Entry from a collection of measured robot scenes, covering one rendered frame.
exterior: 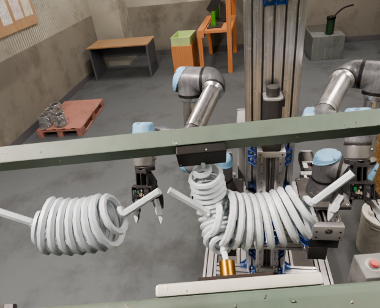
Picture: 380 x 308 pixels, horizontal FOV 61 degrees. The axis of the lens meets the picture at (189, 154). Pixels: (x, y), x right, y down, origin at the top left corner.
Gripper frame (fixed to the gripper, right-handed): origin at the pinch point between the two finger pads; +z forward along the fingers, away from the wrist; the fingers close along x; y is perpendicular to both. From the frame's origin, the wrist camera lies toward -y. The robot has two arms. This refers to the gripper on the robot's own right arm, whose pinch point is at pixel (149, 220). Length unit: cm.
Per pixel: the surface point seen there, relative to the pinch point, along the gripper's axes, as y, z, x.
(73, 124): -325, -35, -211
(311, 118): 76, -35, 41
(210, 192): 76, -28, 31
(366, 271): -28, 29, 83
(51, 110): -330, -56, -247
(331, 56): -561, -150, 202
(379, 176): -195, 18, 151
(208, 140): 78, -33, 31
